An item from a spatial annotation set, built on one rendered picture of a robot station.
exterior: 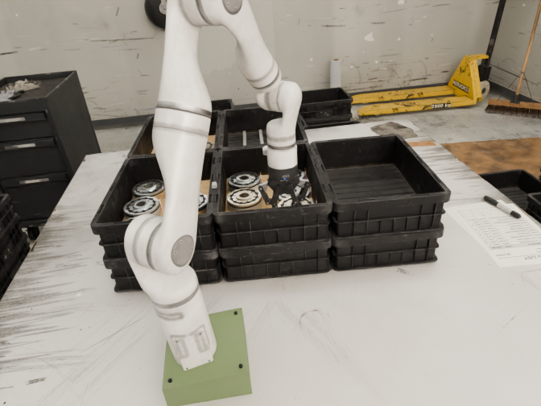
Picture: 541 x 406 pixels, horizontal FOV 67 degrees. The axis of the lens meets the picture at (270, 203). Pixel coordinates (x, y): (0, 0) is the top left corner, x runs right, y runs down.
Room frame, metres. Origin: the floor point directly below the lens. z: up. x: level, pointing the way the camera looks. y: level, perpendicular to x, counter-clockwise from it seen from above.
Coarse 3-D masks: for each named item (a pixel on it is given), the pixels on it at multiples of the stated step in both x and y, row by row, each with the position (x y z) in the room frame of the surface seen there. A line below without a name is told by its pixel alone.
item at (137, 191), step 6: (144, 180) 1.18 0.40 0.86; (150, 180) 1.18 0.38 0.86; (156, 180) 1.18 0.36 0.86; (138, 186) 1.16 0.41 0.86; (156, 186) 1.14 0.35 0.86; (162, 186) 1.14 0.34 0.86; (138, 192) 1.12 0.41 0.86; (144, 192) 1.11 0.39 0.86; (150, 192) 1.11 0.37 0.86; (156, 192) 1.10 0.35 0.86
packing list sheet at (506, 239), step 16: (448, 208) 1.13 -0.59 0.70; (464, 208) 1.13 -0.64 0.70; (480, 208) 1.12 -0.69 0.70; (496, 208) 1.11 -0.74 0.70; (512, 208) 1.10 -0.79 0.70; (464, 224) 1.04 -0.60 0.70; (480, 224) 1.03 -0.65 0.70; (496, 224) 1.02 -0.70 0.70; (512, 224) 1.02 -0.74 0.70; (528, 224) 1.01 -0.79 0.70; (480, 240) 0.95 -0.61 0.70; (496, 240) 0.94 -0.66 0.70; (512, 240) 0.94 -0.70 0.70; (528, 240) 0.93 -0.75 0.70; (496, 256) 0.87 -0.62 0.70; (512, 256) 0.87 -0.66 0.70; (528, 256) 0.86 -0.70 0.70
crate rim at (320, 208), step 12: (300, 144) 1.23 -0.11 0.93; (312, 156) 1.13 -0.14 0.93; (216, 180) 1.02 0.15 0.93; (216, 192) 0.95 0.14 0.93; (324, 192) 0.94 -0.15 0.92; (216, 204) 0.89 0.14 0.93; (312, 204) 0.86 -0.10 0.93; (324, 204) 0.85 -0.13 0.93; (216, 216) 0.84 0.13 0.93; (228, 216) 0.84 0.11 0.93; (240, 216) 0.84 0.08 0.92; (252, 216) 0.84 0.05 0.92; (264, 216) 0.84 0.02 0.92; (276, 216) 0.84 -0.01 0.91; (288, 216) 0.84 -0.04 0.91
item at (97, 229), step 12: (144, 156) 1.22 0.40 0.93; (216, 156) 1.18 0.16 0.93; (120, 168) 1.14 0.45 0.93; (216, 168) 1.10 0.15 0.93; (108, 192) 1.00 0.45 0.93; (96, 216) 0.88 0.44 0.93; (204, 216) 0.84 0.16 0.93; (96, 228) 0.83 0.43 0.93; (108, 228) 0.83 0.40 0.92; (120, 228) 0.83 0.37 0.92
